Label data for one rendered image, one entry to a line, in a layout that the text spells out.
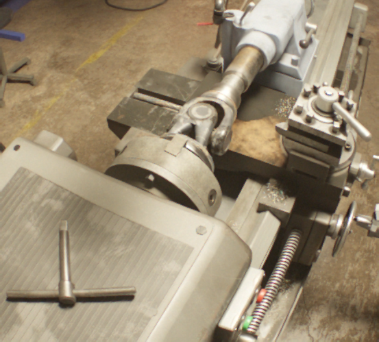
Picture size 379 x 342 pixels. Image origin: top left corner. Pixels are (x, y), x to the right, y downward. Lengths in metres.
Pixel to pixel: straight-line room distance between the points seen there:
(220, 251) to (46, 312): 0.28
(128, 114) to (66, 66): 1.92
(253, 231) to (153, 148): 0.44
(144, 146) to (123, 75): 2.23
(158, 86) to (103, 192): 0.95
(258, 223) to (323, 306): 0.96
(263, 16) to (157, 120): 0.50
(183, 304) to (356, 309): 1.62
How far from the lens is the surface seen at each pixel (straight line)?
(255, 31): 1.43
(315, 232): 1.41
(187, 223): 0.67
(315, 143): 1.17
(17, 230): 0.70
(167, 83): 1.63
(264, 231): 1.26
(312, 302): 2.12
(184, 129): 1.06
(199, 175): 0.92
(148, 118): 1.50
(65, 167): 0.76
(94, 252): 0.65
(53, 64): 3.46
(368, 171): 1.43
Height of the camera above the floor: 1.89
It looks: 46 degrees down
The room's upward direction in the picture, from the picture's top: straight up
